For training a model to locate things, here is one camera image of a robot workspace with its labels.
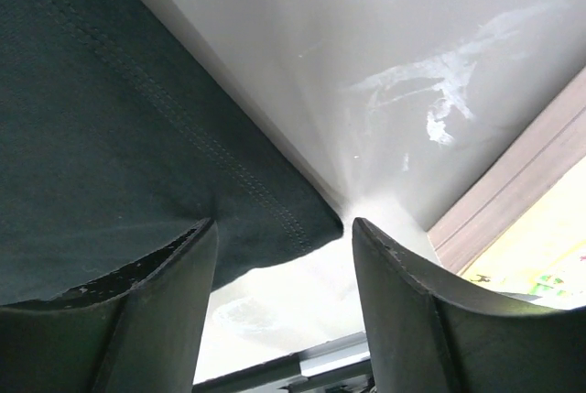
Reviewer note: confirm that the green book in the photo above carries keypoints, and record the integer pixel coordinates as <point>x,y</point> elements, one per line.
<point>520,229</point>

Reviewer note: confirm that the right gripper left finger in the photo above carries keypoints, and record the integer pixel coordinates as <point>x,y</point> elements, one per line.
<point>137,329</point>

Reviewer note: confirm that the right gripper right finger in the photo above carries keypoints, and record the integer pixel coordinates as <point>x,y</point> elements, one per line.
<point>429,330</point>

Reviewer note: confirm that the black t shirt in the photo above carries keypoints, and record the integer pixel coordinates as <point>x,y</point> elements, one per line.
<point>115,141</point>

